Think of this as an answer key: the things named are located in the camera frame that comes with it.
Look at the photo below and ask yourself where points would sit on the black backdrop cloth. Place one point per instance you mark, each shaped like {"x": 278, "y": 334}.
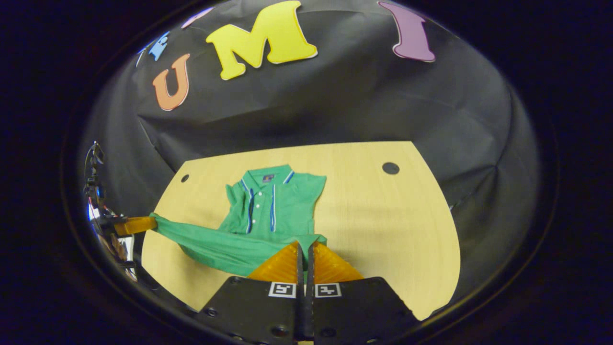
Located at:
{"x": 359, "y": 105}

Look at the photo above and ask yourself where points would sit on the dark metal stand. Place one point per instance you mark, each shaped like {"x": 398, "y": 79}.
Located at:
{"x": 93, "y": 177}

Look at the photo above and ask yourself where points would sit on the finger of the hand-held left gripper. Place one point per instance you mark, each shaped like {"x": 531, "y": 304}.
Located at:
{"x": 136, "y": 225}

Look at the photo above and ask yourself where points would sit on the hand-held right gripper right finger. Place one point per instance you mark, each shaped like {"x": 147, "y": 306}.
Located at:
{"x": 359, "y": 311}

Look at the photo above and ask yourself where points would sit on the green T-shirt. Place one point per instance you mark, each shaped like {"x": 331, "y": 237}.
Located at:
{"x": 287, "y": 201}

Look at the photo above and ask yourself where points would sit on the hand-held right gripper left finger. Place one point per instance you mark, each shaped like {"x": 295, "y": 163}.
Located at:
{"x": 254, "y": 311}

